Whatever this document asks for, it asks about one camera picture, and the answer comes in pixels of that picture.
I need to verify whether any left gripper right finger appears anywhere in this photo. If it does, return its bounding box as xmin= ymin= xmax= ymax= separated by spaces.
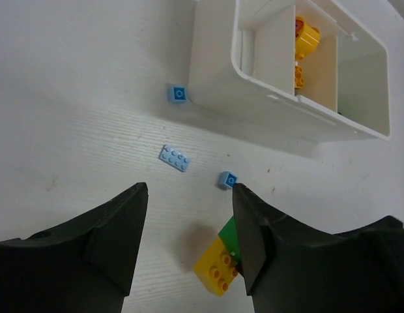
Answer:
xmin=233 ymin=183 xmax=404 ymax=312

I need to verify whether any white three-compartment container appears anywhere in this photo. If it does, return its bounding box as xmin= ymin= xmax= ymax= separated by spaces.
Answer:
xmin=188 ymin=1 xmax=390 ymax=142

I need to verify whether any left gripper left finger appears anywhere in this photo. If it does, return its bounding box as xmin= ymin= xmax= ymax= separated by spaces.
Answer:
xmin=0 ymin=183 xmax=147 ymax=312

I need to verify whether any small blue lego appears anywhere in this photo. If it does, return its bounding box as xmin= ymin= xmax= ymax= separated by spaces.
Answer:
xmin=218 ymin=171 xmax=238 ymax=190

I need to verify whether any green yellow lego stack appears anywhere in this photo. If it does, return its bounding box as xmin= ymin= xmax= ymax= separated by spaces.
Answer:
xmin=193 ymin=216 xmax=240 ymax=297

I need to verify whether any orange lego brick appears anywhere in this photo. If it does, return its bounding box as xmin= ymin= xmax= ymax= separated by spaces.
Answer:
xmin=294 ymin=65 xmax=305 ymax=89

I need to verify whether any yellow round lego piece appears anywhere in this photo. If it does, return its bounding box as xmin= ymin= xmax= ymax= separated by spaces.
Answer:
xmin=295 ymin=16 xmax=321 ymax=61

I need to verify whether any light blue lego brick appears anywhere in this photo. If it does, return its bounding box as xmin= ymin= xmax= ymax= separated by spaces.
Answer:
xmin=158 ymin=145 xmax=190 ymax=173

